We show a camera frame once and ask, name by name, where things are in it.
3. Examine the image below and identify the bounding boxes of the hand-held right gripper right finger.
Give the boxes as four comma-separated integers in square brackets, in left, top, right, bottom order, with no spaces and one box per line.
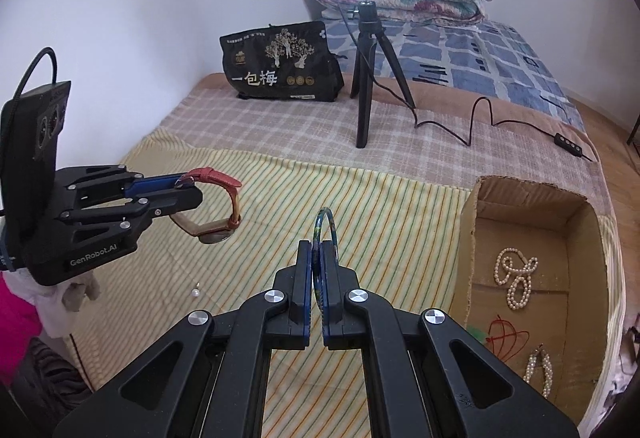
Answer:
[321,239,586,438]

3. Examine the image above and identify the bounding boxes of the person's left forearm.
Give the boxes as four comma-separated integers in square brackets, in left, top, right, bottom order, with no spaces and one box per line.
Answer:
[0,268,101,338]

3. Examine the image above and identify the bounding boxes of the dark striped cloth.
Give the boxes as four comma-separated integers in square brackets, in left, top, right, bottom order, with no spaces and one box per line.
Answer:
[7,335,81,419]

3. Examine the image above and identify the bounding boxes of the black cable with inline remote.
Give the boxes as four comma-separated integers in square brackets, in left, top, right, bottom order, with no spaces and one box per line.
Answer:
[372,73,598,164]

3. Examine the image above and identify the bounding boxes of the dark bangle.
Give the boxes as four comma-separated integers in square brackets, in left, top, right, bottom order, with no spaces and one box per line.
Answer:
[312,207,342,325]

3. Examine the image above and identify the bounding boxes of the yellow striped blanket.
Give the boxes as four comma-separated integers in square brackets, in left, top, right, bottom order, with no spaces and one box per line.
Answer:
[67,128,473,438]

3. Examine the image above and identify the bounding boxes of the black tripod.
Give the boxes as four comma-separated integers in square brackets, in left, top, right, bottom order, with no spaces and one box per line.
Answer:
[350,2,417,149]

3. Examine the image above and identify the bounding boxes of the red cord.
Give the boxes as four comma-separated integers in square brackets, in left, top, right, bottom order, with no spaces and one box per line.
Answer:
[467,315,532,365]

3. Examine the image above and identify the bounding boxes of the cardboard box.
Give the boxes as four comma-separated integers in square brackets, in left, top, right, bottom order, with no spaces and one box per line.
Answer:
[450,175,615,426]

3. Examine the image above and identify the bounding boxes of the blue plaid bed sheet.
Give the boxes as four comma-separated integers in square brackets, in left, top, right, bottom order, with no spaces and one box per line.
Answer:
[325,18,585,126]

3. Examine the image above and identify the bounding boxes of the white bead bracelet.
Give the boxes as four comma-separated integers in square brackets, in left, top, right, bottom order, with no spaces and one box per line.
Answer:
[522,345,553,396]

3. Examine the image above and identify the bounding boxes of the black printed bag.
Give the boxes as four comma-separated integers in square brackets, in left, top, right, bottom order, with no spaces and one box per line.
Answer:
[220,21,346,103]

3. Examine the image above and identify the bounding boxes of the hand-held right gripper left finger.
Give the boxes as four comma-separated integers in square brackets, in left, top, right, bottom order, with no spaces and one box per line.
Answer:
[52,239,313,438]

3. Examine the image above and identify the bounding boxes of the red floral folded quilt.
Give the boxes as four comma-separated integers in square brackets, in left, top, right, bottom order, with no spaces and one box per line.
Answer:
[309,0,485,25]

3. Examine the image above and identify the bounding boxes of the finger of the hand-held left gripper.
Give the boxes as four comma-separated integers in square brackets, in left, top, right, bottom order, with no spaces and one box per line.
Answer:
[60,188,203,232]
[57,164,199,207]

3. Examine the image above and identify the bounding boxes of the white pearl necklace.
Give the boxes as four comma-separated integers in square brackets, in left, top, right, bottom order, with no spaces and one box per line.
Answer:
[494,248,540,311]

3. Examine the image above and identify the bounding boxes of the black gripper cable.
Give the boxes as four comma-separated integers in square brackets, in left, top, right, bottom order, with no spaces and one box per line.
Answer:
[10,47,58,99]

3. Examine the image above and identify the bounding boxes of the beige plaid blanket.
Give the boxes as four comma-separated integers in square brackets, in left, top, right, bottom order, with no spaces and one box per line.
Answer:
[120,73,613,219]

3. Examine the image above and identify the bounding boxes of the red and tan strap watch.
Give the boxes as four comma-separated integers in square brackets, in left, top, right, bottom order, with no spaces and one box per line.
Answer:
[167,167,243,245]

